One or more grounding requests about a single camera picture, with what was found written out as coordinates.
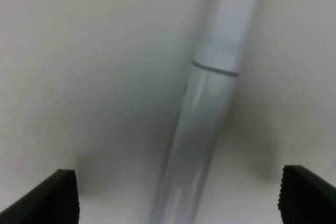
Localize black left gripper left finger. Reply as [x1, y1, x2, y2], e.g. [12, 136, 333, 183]
[1, 169, 80, 224]

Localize white marker pink caps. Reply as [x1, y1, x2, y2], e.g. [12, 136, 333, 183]
[151, 0, 259, 223]

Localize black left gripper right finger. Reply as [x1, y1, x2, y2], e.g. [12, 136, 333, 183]
[278, 165, 335, 224]

